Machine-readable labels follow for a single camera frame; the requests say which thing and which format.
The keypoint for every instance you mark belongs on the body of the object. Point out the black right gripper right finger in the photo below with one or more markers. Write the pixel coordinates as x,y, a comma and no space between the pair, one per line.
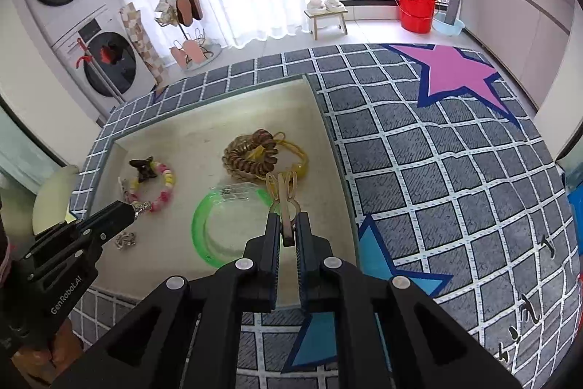
389,332

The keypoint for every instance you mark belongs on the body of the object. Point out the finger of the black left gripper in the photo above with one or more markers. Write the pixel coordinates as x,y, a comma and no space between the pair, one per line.
107,223

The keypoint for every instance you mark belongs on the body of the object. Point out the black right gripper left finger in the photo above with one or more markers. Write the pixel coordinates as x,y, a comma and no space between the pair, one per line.
186,333

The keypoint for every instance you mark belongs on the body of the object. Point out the black hair claw clip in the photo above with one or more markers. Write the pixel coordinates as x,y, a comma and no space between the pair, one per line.
145,169

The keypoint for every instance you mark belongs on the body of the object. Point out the green translucent bangle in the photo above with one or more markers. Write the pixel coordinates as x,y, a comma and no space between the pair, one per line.
226,219

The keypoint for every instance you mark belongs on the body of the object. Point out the beige hair clip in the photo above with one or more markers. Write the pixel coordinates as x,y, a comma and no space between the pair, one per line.
282,188

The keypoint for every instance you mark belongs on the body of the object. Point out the yellow hair clip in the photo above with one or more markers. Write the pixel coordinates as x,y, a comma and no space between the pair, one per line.
265,149

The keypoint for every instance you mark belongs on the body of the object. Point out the left hand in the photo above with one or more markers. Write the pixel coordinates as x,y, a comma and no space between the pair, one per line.
41,367

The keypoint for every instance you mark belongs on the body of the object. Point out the grey grid star tablecloth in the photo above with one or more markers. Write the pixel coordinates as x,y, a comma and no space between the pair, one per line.
463,199

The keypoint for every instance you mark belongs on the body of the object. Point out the checkered paper bag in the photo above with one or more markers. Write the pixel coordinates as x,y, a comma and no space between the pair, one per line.
131,19

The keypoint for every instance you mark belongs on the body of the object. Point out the slipper drying rack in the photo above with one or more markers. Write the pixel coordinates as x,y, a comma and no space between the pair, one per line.
195,49

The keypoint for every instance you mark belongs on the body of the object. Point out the stacked white washer dryer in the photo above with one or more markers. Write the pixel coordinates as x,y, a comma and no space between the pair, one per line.
99,24

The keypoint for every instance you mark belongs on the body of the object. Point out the light blue basin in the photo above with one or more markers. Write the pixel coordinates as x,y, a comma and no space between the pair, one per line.
444,28

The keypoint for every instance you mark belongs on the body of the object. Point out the red plastic bucket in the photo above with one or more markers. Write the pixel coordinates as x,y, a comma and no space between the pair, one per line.
417,15

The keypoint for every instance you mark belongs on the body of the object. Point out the small wooden stool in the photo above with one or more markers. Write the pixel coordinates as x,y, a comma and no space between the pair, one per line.
315,19

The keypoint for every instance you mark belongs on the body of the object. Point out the red handled mop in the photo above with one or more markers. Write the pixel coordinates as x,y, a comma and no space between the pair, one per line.
88,58

